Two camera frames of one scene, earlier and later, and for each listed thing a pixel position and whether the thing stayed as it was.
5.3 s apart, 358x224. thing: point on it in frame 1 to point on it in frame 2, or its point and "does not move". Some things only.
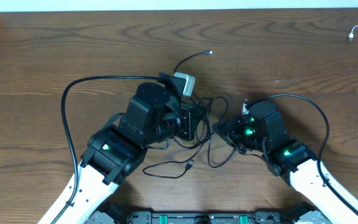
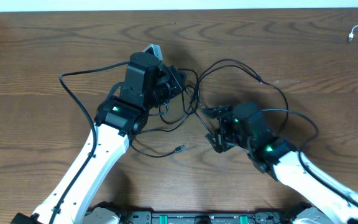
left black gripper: (190, 121) to (175, 78)
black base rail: (294, 214) does not move
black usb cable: (206, 139) to (193, 114)
